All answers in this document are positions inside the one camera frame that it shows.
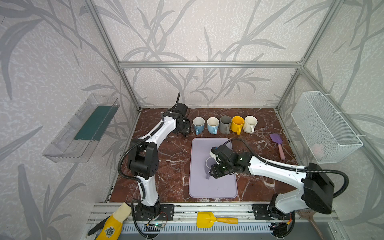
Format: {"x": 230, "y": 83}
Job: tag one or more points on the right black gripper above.
{"x": 216, "y": 167}

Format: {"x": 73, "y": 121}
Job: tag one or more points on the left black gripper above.
{"x": 183, "y": 128}

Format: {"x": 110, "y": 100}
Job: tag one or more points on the purple ceramic mug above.
{"x": 209, "y": 163}

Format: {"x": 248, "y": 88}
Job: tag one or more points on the teal blue mug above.
{"x": 199, "y": 124}

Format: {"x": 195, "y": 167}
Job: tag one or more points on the light blue mug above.
{"x": 213, "y": 125}

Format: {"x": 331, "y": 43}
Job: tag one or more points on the yellow ceramic mug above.
{"x": 237, "y": 124}

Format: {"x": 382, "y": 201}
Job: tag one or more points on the grey ceramic mug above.
{"x": 225, "y": 125}

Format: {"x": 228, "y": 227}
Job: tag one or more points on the white ceramic mug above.
{"x": 250, "y": 124}

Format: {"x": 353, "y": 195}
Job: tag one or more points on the black ceramic mug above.
{"x": 186, "y": 127}

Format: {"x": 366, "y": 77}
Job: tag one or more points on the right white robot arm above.
{"x": 315, "y": 188}

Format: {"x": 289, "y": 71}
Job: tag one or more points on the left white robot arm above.
{"x": 141, "y": 161}

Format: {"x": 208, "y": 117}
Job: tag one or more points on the lavender plastic tray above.
{"x": 199, "y": 187}

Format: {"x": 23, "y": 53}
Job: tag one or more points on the purple silicone spatula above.
{"x": 276, "y": 138}

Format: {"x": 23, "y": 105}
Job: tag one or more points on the yellow toy shovel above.
{"x": 207, "y": 220}

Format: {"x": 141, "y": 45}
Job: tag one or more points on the green sponge sheet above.
{"x": 97, "y": 123}

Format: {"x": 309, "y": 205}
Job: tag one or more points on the pink object in basket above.
{"x": 318, "y": 151}

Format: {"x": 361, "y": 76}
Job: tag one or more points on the brown slotted spatula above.
{"x": 308, "y": 215}

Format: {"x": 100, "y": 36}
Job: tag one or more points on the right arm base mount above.
{"x": 265, "y": 212}

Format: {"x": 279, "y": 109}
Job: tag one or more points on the aluminium cage frame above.
{"x": 344, "y": 61}

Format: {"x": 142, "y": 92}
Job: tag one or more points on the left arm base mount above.
{"x": 159, "y": 212}

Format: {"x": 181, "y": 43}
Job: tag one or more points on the white wire basket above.
{"x": 320, "y": 123}

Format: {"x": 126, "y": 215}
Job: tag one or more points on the clear plastic wall shelf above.
{"x": 64, "y": 149}

